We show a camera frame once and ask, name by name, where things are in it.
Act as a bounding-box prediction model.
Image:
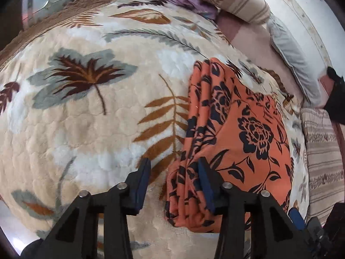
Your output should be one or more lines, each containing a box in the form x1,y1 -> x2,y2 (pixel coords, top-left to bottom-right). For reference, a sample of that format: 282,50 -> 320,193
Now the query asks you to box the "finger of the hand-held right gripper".
288,208 -> 306,231

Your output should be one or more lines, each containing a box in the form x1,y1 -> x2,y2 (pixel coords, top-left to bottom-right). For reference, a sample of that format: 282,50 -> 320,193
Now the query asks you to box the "leaf print blanket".
0,0 -> 310,259

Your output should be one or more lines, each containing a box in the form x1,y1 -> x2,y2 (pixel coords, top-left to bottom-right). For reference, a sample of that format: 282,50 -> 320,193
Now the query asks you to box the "purple cloth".
162,0 -> 219,19

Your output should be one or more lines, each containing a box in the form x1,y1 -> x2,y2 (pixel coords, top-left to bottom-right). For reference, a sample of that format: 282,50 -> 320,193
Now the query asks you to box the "grey pillow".
267,13 -> 324,107

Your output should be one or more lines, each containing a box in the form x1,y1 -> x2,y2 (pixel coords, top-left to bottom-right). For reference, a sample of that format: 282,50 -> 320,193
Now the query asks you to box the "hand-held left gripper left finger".
43,158 -> 151,259

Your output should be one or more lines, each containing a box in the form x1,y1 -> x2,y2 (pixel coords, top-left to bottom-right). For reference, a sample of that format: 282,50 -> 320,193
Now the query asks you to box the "black object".
323,67 -> 345,126

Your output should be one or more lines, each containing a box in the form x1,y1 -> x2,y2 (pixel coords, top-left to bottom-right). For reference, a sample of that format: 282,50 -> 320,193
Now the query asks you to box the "striped bolster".
84,0 -> 271,25

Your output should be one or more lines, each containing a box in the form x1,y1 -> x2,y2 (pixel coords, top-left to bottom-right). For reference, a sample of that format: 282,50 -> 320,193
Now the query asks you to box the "orange floral garment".
164,57 -> 294,234

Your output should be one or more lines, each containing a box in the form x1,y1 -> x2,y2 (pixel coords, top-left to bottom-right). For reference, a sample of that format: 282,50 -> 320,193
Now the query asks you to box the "striped pillow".
300,107 -> 345,227

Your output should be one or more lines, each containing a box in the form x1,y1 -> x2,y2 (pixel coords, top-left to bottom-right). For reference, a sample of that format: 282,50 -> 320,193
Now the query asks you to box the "pink bedsheet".
216,13 -> 308,100

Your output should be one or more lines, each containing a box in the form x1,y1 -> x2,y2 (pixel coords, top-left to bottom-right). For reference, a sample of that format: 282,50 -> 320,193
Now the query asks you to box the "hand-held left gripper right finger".
198,156 -> 308,259

